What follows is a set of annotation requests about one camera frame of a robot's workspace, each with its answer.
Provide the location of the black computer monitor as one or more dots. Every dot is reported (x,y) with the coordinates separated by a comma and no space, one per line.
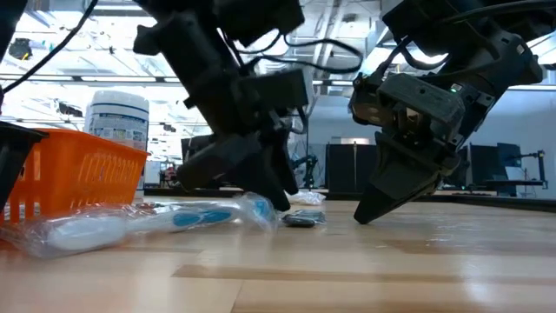
(195,145)

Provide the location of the black partition panel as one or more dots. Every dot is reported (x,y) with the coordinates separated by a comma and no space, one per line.
(347,169)

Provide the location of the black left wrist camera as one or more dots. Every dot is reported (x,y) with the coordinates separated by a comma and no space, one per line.
(260,19)

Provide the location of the long LED light bar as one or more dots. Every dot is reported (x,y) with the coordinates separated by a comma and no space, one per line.
(117,79)

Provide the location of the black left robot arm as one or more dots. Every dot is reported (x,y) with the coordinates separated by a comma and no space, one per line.
(8,21)

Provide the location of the bagged black comb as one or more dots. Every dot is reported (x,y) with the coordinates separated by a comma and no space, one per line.
(299,221)

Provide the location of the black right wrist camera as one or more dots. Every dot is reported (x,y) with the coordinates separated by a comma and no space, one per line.
(417,21)

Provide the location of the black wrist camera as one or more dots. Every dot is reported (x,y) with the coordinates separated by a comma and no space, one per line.
(260,19)
(417,21)

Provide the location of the white wipes canister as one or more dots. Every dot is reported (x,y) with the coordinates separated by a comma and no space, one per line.
(117,121)

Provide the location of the orange plastic basket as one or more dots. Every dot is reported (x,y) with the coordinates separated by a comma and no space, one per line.
(78,174)

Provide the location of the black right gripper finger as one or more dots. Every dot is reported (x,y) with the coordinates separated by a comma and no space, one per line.
(404,169)
(423,193)

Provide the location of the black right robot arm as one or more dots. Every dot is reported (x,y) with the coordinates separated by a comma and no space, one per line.
(499,48)

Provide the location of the background black robot arm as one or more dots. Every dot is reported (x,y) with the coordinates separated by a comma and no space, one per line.
(309,167)

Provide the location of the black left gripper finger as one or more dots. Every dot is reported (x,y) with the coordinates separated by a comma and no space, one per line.
(273,174)
(217,161)

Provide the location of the dark monitor bank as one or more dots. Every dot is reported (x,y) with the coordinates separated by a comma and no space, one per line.
(491,167)

